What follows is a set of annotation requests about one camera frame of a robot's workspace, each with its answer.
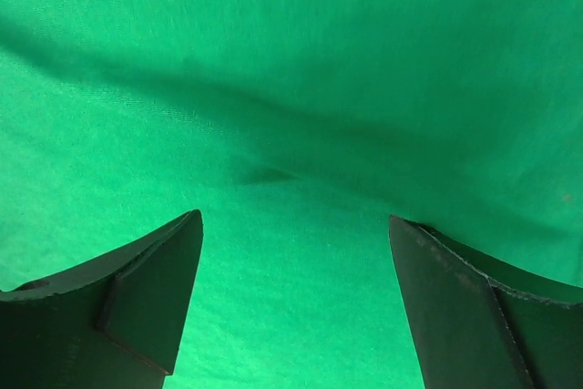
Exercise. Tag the green t-shirt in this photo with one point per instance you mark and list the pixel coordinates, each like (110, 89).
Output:
(297, 128)

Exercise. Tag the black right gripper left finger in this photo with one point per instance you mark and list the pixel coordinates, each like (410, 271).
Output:
(115, 321)

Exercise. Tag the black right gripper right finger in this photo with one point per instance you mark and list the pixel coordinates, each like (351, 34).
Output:
(479, 322)

